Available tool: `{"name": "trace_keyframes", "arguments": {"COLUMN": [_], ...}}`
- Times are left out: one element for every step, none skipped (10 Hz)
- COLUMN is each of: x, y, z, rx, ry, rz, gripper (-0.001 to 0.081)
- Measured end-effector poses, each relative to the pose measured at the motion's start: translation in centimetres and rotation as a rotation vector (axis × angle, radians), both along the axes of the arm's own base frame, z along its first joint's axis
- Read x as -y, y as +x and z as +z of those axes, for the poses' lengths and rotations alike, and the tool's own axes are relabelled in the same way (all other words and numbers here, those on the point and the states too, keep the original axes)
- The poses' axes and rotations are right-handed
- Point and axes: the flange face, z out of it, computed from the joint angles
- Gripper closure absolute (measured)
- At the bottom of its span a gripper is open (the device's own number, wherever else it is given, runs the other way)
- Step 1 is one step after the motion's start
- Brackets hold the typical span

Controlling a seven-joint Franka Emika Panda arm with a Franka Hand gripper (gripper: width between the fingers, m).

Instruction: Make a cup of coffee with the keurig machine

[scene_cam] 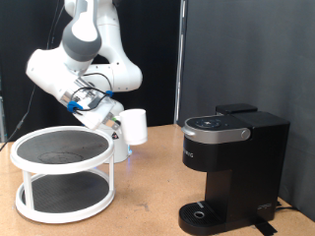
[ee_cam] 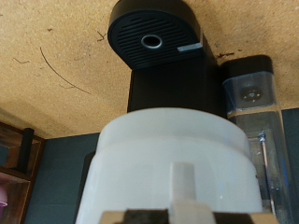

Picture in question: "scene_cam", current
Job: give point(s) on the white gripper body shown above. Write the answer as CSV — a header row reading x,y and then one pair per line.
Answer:
x,y
96,113

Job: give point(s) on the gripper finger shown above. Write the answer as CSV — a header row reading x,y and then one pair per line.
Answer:
x,y
110,118
114,125

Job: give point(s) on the black Keurig coffee machine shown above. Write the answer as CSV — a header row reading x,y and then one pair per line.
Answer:
x,y
246,170

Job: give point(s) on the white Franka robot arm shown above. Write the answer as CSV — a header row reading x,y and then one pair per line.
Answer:
x,y
82,42

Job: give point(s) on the white two-tier turntable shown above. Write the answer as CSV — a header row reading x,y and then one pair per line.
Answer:
x,y
42,147

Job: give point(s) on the silver vertical pole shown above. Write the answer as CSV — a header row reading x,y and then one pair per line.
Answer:
x,y
179,65

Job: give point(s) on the black tape strip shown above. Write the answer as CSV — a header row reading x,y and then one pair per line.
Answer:
x,y
265,228

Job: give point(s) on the grey metal frame post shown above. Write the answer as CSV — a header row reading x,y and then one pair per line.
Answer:
x,y
2,124

